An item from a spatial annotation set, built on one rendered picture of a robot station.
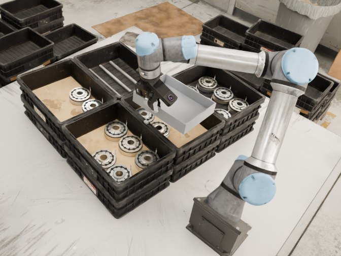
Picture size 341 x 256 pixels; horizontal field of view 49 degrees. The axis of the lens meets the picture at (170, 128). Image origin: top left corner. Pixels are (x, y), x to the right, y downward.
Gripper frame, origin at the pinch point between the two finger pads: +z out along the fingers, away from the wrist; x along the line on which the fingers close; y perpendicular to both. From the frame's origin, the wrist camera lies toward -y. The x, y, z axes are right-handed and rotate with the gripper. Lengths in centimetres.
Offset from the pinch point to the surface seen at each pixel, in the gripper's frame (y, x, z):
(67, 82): 62, -3, 26
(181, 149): -12.2, 2.1, 14.7
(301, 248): -76, -34, 119
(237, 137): -20, -35, 45
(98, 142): 21.9, 16.9, 21.3
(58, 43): 149, -58, 86
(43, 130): 52, 24, 28
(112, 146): 15.9, 14.1, 22.0
